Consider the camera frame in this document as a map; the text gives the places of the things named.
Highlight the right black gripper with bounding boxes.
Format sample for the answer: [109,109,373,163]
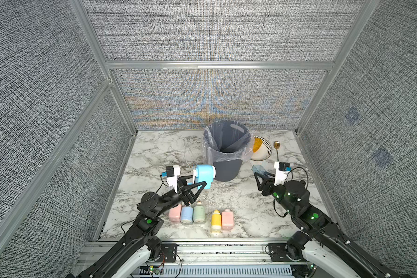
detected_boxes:
[255,171,298,218]

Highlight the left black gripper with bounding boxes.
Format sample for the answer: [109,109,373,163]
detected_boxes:
[154,175,204,218]

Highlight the clear blue shavings tray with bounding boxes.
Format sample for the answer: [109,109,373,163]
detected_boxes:
[252,164,266,176]

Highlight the bright blue pencil sharpener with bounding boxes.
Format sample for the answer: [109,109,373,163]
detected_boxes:
[192,164,216,190]

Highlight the pink pencil sharpener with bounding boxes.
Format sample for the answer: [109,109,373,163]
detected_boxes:
[221,209,235,231]
[169,204,182,222]

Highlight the dark grey trash bin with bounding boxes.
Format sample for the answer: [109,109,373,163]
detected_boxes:
[202,120,254,182]

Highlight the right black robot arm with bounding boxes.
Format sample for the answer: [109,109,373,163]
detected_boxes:
[254,173,400,278]

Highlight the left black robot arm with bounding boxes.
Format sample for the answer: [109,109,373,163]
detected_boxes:
[77,176,207,278]

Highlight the light blue pencil sharpener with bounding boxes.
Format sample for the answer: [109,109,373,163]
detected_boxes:
[180,206,193,224]

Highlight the green pencil sharpener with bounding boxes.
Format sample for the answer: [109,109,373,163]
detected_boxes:
[193,202,206,223]

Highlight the yellow pencil sharpener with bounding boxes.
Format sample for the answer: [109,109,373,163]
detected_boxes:
[211,210,222,235]

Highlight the yellow white patterned bowl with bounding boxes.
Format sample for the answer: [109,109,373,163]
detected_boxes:
[251,136,272,161]

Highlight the gold blue spoon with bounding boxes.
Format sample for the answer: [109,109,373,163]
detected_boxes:
[273,141,280,162]

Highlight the clear plastic bin liner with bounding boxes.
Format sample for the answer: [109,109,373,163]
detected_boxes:
[202,120,254,164]

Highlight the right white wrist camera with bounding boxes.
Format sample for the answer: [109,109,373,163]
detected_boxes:
[274,162,291,186]

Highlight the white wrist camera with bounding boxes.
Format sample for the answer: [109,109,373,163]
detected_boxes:
[274,162,291,186]
[161,165,181,193]

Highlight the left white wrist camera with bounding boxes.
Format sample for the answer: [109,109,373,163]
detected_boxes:
[161,165,181,193]

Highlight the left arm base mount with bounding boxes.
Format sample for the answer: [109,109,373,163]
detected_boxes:
[148,243,179,264]

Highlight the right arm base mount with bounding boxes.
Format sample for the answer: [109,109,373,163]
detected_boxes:
[265,243,306,262]

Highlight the aluminium front rail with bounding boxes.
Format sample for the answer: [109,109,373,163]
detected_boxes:
[77,239,369,268]

